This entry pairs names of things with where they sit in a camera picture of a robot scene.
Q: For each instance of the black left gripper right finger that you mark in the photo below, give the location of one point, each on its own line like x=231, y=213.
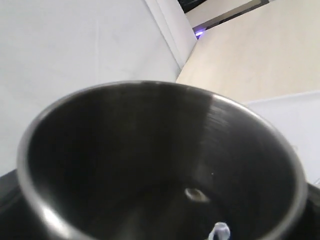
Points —
x=308, y=227

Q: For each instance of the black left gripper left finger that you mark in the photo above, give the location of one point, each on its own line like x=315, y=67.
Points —
x=17, y=220

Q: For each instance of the stainless steel tumbler cup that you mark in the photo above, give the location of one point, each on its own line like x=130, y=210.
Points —
x=148, y=160

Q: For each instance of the white rectangular plastic tray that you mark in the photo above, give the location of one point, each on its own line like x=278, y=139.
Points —
x=297, y=117

